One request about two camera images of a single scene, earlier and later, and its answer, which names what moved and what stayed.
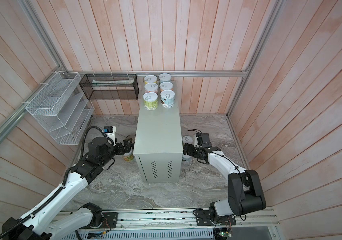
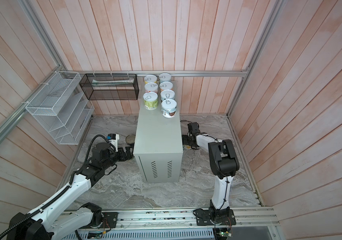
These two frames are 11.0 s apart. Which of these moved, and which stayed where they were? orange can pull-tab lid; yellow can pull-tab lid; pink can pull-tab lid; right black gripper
Moved: right black gripper
Stayed: yellow can pull-tab lid; pink can pull-tab lid; orange can pull-tab lid
